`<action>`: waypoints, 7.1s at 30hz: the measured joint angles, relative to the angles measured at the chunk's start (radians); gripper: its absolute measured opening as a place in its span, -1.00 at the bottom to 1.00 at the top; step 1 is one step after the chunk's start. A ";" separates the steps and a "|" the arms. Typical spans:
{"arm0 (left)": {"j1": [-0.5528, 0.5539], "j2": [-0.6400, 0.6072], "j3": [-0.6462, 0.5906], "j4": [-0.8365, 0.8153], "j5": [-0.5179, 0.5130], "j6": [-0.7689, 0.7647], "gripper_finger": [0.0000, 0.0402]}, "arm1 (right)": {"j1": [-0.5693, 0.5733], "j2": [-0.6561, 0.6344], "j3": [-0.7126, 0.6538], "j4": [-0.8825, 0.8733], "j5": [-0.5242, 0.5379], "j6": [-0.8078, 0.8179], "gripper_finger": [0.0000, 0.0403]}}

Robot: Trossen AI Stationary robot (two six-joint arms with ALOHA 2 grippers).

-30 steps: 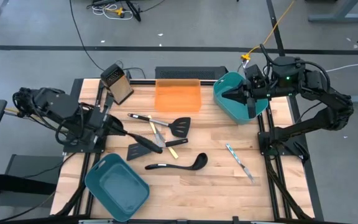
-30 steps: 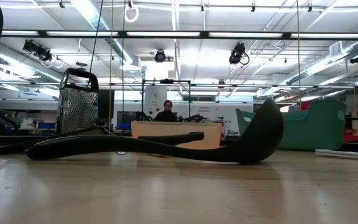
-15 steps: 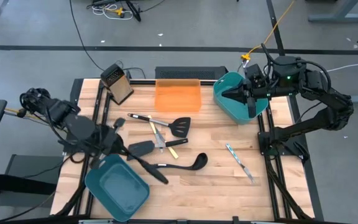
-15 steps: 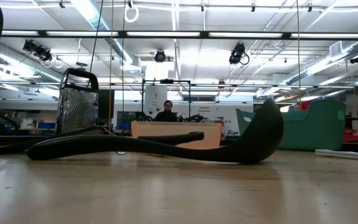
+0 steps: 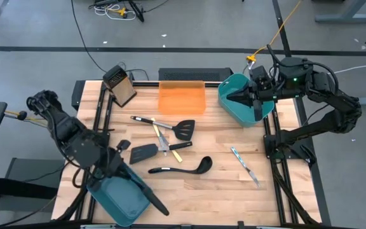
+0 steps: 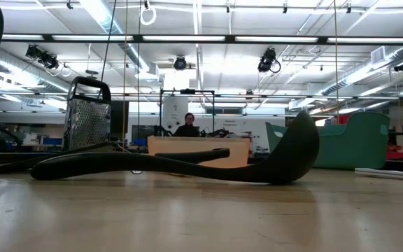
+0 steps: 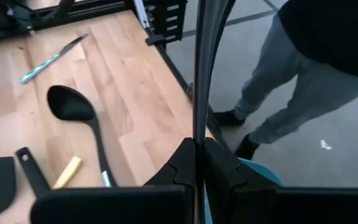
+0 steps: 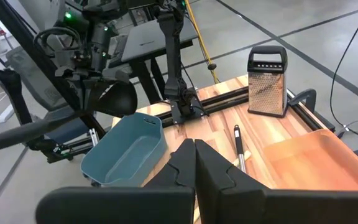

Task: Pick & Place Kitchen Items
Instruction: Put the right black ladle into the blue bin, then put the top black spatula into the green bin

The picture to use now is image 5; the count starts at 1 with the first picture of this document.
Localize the light teal plastic bin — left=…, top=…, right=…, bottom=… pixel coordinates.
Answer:
left=217, top=73, right=275, bottom=128

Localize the black perforated metal box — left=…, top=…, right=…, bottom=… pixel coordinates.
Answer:
left=158, top=67, right=234, bottom=82

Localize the large black ladle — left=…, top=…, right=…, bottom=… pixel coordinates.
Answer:
left=119, top=165, right=170, bottom=217

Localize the dark teal plastic bin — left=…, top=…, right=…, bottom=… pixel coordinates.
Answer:
left=86, top=156, right=154, bottom=227

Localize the grey desk leg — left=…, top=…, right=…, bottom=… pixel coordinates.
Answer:
left=315, top=0, right=366, bottom=25

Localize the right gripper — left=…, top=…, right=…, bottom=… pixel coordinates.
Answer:
left=226, top=65, right=280, bottom=122

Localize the white floor cable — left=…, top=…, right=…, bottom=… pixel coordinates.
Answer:
left=332, top=59, right=366, bottom=74

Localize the black slotted turner black handle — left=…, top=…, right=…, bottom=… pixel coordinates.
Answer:
left=129, top=141, right=193, bottom=165

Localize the black slotted spatula steel handle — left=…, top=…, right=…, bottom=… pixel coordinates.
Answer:
left=130, top=115, right=196, bottom=142

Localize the black aluminium rig frame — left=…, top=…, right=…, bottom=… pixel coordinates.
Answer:
left=55, top=80, right=322, bottom=225

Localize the small black ladle white label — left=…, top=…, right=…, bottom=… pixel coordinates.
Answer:
left=147, top=155, right=214, bottom=175

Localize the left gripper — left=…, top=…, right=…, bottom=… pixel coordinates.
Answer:
left=87, top=139, right=139, bottom=191

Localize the white cable bundle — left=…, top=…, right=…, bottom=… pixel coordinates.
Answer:
left=93, top=3, right=137, bottom=22

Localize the metal box grater black handle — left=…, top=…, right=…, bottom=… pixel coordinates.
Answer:
left=102, top=64, right=137, bottom=108

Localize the black side panel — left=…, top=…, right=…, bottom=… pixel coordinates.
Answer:
left=71, top=80, right=86, bottom=111

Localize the long black cable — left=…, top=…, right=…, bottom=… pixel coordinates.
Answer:
left=71, top=0, right=107, bottom=73

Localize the orange translucent plastic tray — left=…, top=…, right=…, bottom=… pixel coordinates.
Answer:
left=158, top=80, right=207, bottom=116

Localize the black cart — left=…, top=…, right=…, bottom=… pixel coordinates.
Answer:
left=0, top=157, right=65, bottom=228

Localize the yellow power cable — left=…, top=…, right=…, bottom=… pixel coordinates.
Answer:
left=245, top=0, right=303, bottom=63

